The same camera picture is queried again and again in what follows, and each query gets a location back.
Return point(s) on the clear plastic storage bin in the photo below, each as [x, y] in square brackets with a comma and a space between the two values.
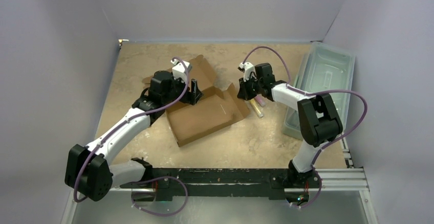
[324, 68]

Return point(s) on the pink marker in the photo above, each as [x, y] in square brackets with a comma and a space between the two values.
[260, 101]

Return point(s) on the yellow marker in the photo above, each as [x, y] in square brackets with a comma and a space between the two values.
[256, 107]

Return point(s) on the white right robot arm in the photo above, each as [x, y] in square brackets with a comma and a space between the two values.
[318, 118]

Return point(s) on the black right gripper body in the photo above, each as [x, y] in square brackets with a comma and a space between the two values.
[247, 89]

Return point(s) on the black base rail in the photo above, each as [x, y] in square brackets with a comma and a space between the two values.
[238, 182]

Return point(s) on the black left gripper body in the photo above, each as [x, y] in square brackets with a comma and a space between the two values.
[178, 87]

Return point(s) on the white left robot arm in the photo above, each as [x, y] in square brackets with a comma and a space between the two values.
[90, 171]

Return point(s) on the brown cardboard box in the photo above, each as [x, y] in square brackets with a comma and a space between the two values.
[216, 110]

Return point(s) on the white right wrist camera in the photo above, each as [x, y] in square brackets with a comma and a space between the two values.
[248, 69]

